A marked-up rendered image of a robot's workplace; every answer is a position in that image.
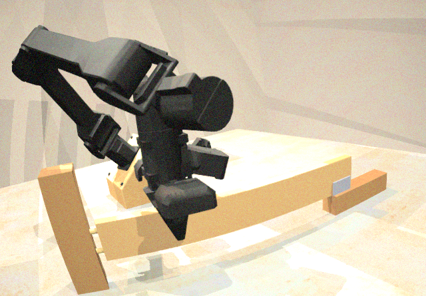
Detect long wooden rail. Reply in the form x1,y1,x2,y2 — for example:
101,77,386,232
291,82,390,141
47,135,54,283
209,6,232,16
95,154,351,261

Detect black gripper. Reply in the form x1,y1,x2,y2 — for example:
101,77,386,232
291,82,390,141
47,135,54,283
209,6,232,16
134,128,218,241

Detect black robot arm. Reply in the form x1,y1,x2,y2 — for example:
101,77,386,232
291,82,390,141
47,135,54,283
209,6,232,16
11,25,234,180

